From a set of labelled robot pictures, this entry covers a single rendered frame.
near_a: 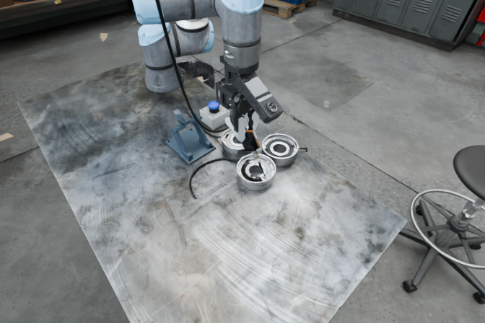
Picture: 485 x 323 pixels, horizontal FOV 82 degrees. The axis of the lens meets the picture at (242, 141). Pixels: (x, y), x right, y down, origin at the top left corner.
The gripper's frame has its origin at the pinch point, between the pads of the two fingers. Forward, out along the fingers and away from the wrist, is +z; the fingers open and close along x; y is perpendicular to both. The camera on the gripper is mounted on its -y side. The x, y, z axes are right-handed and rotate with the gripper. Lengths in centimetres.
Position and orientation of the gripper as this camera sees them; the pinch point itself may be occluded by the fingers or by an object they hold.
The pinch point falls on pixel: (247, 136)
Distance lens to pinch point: 70.5
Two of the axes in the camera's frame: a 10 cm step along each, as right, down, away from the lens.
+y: -6.8, -5.0, 5.3
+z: 0.0, 7.3, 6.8
